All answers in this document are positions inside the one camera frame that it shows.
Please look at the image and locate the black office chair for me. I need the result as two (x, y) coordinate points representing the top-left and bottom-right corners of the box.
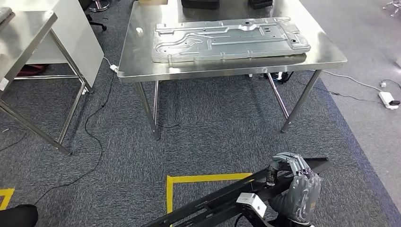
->
(78, 0), (108, 32)

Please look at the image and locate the stamped steel panel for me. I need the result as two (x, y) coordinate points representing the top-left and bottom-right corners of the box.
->
(152, 17), (311, 64)

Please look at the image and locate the black zip case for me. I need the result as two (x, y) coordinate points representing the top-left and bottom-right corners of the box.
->
(181, 0), (220, 10)

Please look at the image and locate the chrome chair base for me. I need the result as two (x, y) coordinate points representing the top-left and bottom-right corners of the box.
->
(89, 0), (111, 12)
(382, 0), (401, 18)

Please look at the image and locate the black floor cable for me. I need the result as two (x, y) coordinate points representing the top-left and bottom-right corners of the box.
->
(33, 72), (117, 206)
(297, 79), (381, 103)

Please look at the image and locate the long black plastic part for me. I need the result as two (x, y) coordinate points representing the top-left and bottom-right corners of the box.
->
(141, 157), (333, 227)

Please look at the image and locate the yellow floor tape square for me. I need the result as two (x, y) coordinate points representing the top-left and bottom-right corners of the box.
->
(0, 188), (15, 210)
(166, 172), (253, 215)

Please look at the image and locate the stainless steel workbench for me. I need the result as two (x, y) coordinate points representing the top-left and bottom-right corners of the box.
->
(116, 0), (348, 140)

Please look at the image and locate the white power cord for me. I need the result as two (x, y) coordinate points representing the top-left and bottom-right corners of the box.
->
(323, 70), (384, 93)

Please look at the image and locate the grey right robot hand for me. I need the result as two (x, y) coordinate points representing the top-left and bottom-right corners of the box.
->
(266, 152), (322, 226)

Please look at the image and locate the red bag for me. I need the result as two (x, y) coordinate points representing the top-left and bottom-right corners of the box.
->
(16, 63), (50, 78)

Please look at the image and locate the white cabinet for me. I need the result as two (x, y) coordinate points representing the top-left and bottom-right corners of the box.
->
(26, 0), (105, 92)

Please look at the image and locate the person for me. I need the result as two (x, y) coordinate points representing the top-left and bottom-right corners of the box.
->
(0, 204), (39, 227)

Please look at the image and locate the black handheld device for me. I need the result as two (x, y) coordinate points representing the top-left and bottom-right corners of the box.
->
(249, 0), (274, 9)

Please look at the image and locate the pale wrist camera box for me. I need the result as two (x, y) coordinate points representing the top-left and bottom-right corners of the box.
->
(235, 192), (268, 218)

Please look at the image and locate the stainless steel table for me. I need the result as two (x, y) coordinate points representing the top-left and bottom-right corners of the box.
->
(0, 7), (94, 157)

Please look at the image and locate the black power adapter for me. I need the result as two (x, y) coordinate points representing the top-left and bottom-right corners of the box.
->
(264, 71), (295, 85)

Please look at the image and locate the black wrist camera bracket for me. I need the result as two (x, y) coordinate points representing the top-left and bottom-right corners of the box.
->
(239, 209), (269, 227)

